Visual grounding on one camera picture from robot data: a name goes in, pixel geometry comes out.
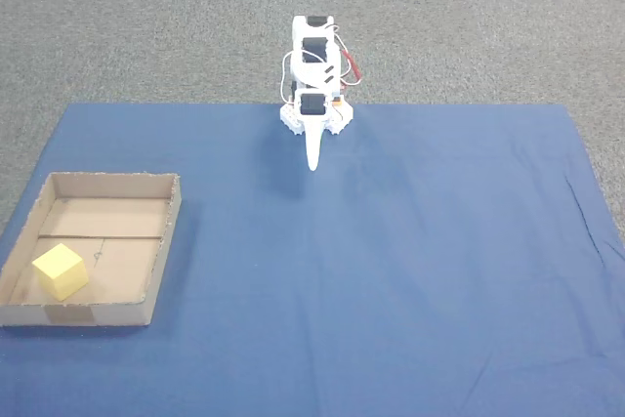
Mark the blue cloth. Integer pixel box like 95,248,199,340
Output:
0,103,625,417

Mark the red cable on arm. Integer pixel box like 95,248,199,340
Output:
339,35,365,87

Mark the shallow cardboard box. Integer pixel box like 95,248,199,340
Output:
0,171,184,328

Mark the yellow cube block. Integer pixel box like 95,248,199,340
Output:
31,242,90,302

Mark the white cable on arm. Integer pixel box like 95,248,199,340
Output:
279,49,296,104

